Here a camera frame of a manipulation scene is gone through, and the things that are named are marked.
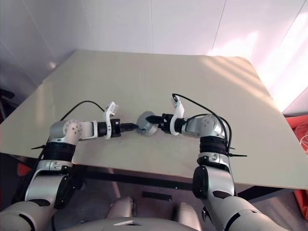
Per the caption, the silver robot leg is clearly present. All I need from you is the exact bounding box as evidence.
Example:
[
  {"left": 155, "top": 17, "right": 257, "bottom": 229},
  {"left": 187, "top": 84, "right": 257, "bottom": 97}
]
[
  {"left": 108, "top": 196, "right": 137, "bottom": 219},
  {"left": 172, "top": 201, "right": 203, "bottom": 231}
]

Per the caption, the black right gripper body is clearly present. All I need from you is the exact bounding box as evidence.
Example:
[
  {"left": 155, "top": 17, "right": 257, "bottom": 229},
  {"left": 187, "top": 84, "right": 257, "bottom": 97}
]
[{"left": 160, "top": 113, "right": 173, "bottom": 133}]

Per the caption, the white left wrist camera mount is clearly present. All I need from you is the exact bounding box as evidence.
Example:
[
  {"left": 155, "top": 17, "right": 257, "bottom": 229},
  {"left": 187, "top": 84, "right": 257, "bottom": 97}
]
[{"left": 103, "top": 102, "right": 119, "bottom": 140}]

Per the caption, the red crate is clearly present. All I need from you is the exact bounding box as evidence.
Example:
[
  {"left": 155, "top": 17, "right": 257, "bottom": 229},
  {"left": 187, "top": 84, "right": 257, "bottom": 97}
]
[{"left": 17, "top": 163, "right": 32, "bottom": 179}]

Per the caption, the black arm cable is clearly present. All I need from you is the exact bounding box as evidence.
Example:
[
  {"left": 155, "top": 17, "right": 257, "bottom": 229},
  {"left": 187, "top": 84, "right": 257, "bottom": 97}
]
[
  {"left": 171, "top": 93, "right": 233, "bottom": 157},
  {"left": 59, "top": 100, "right": 108, "bottom": 120}
]

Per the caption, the silver right robot leg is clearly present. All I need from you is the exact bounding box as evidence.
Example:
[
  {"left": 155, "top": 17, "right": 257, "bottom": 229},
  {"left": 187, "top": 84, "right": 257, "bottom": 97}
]
[{"left": 172, "top": 201, "right": 203, "bottom": 231}]

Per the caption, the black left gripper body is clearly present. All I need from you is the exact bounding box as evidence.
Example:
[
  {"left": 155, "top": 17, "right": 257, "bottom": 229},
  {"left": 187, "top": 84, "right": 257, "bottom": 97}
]
[{"left": 111, "top": 118, "right": 122, "bottom": 138}]

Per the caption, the silver left robot leg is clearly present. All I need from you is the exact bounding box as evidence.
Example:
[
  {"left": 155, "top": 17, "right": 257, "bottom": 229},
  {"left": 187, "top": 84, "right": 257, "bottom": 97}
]
[{"left": 108, "top": 196, "right": 137, "bottom": 219}]

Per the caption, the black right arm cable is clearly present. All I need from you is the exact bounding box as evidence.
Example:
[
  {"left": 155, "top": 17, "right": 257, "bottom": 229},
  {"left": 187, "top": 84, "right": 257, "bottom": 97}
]
[{"left": 171, "top": 93, "right": 233, "bottom": 157}]

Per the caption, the red bin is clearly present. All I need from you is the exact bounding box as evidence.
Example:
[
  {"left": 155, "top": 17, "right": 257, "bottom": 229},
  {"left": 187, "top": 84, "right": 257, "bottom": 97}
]
[{"left": 284, "top": 115, "right": 308, "bottom": 154}]

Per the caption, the black table frame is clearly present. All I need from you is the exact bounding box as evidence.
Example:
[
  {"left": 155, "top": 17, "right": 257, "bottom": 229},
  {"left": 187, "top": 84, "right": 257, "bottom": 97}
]
[{"left": 80, "top": 167, "right": 293, "bottom": 202}]

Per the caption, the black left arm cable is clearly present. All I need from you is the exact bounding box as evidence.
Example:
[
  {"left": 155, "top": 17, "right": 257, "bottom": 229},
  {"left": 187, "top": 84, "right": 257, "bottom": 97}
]
[{"left": 59, "top": 100, "right": 108, "bottom": 120}]

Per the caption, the white coiled cable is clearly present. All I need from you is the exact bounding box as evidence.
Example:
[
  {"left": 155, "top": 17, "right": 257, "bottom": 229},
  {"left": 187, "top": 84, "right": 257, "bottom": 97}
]
[{"left": 297, "top": 122, "right": 308, "bottom": 148}]

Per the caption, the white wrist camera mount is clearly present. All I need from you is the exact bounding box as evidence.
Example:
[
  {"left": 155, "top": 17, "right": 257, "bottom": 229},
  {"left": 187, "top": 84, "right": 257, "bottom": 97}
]
[
  {"left": 103, "top": 102, "right": 119, "bottom": 140},
  {"left": 169, "top": 95, "right": 185, "bottom": 135}
]

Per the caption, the silver robot torso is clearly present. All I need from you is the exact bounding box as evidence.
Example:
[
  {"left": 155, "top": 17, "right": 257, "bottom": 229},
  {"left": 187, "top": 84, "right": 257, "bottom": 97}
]
[{"left": 48, "top": 217, "right": 207, "bottom": 231}]

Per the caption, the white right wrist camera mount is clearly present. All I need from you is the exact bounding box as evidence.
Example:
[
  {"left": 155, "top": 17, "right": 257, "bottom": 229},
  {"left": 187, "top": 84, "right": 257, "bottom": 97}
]
[{"left": 169, "top": 95, "right": 185, "bottom": 135}]

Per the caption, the grey motor rotor disc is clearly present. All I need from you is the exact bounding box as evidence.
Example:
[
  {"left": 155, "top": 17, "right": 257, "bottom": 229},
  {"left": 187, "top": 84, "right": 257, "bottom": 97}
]
[{"left": 136, "top": 111, "right": 156, "bottom": 130}]

